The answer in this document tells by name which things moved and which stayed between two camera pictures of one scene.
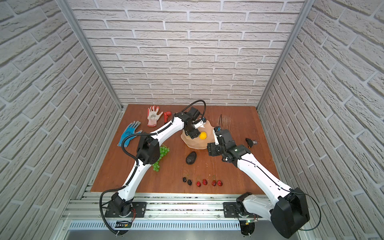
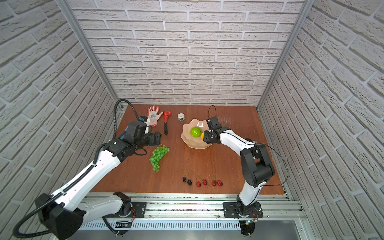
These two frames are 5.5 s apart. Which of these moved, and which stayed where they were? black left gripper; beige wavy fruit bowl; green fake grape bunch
Moved: black left gripper
Stayed: beige wavy fruit bowl; green fake grape bunch
